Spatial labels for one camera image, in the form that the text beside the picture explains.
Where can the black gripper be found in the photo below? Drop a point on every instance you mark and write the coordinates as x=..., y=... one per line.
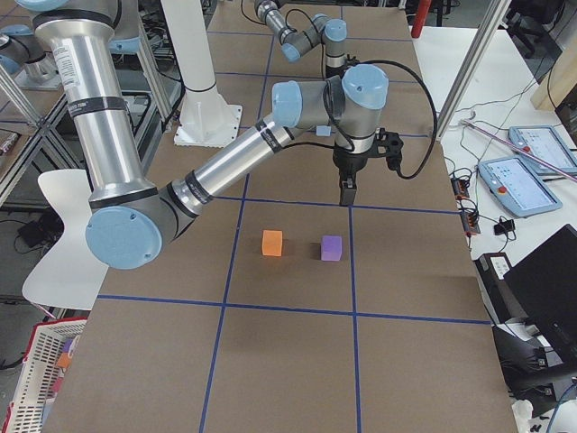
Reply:
x=347, y=162

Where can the light blue foam block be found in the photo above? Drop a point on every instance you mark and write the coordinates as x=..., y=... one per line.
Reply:
x=323, y=130

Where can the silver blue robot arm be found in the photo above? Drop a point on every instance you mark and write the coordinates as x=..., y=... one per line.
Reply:
x=328, y=33
x=133, y=220

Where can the purple foam block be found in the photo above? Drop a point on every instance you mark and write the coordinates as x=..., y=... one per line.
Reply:
x=331, y=248

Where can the orange foam block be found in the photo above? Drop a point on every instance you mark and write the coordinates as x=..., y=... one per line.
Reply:
x=272, y=243

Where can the metal rod with white hook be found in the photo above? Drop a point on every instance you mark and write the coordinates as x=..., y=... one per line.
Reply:
x=541, y=167

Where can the near blue teach pendant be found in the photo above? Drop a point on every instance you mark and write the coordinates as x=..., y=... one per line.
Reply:
x=517, y=187

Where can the blue teach pendant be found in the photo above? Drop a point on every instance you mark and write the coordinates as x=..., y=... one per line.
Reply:
x=517, y=187
x=545, y=143

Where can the red cylinder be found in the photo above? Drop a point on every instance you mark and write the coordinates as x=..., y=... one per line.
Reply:
x=420, y=18

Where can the far blue teach pendant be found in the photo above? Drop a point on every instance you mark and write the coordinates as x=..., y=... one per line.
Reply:
x=545, y=143

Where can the black computer monitor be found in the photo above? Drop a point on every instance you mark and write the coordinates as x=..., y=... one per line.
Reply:
x=544, y=284

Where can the white plastic basket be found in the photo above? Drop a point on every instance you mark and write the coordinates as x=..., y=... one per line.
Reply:
x=41, y=375

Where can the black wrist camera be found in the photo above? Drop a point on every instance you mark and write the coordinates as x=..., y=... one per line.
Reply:
x=388, y=145

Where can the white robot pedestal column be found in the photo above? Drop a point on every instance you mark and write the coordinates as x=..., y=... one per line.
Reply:
x=205, y=119

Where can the aluminium frame post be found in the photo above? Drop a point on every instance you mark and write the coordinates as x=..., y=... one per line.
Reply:
x=480, y=43

